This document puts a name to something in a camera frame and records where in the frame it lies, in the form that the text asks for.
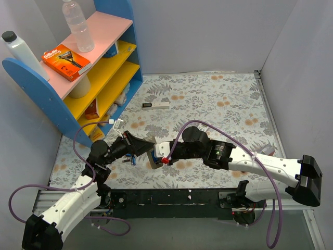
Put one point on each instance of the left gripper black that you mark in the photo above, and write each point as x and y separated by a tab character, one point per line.
127	143

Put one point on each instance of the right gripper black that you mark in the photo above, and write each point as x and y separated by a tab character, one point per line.
161	158

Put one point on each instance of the grey beige remote control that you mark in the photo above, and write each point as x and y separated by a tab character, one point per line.
153	166

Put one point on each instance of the blue AA battery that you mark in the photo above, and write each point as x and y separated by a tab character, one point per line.
155	159

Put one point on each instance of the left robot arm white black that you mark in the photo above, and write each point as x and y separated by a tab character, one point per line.
50	229

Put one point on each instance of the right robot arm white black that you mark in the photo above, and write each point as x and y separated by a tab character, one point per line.
296	179

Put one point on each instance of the pile of blue batteries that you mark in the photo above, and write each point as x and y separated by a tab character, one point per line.
129	158

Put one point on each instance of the white air conditioner remote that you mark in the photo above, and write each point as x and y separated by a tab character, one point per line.
203	127

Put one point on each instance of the white slim remote black end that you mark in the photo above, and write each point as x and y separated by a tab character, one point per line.
155	105

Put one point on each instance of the yellow sponge pack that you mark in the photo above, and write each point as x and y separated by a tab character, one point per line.
96	134

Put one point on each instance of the orange box on shelf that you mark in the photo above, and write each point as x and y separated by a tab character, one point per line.
92	111

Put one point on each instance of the floral patterned table mat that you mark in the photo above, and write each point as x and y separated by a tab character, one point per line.
232	104

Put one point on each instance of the blue pink yellow shelf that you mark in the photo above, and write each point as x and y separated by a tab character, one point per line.
115	65

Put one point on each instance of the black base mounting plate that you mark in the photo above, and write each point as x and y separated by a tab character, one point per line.
181	203

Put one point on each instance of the beige cylinder container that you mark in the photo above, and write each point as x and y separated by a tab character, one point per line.
81	89

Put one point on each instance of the red silver battery box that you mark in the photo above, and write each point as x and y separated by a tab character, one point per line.
267	150

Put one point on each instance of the orange Gillette razor box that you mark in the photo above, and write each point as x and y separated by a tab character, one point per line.
66	62

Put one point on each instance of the clear plastic water bottle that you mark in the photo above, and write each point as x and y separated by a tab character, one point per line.
78	26

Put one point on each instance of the white bottle black cap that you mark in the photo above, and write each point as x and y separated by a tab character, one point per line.
21	51

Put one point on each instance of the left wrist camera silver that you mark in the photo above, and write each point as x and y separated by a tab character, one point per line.
116	125

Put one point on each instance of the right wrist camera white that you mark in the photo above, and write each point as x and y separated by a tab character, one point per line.
162	151

